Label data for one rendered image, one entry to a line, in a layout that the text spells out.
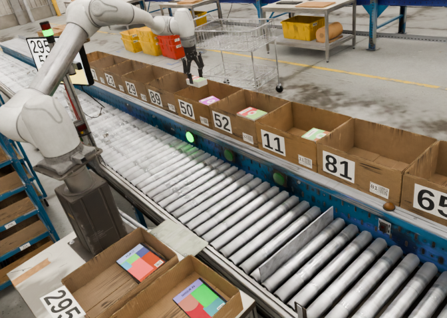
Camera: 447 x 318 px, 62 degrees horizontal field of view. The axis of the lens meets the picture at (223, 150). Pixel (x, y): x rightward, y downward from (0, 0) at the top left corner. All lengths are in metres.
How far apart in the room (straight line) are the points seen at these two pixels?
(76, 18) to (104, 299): 1.23
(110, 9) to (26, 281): 1.25
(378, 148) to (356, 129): 0.14
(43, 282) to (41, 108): 0.77
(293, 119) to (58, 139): 1.26
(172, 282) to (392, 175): 0.94
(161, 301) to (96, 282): 0.32
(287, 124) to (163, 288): 1.13
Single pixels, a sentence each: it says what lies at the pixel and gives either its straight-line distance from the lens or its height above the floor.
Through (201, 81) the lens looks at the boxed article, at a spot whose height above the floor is 1.15.
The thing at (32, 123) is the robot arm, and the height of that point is 1.43.
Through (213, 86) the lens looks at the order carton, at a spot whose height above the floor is 1.01.
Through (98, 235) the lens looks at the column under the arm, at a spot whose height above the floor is 0.86.
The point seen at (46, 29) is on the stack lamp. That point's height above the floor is 1.62.
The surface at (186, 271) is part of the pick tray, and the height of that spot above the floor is 0.79.
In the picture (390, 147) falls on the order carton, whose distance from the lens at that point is 1.87.
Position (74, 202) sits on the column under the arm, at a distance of 1.66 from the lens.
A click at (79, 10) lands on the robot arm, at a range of 1.93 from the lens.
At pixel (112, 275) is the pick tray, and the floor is 0.76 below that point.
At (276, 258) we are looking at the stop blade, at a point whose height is 0.79.
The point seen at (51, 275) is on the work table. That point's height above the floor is 0.75.
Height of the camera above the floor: 1.91
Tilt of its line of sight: 30 degrees down
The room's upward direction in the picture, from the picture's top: 11 degrees counter-clockwise
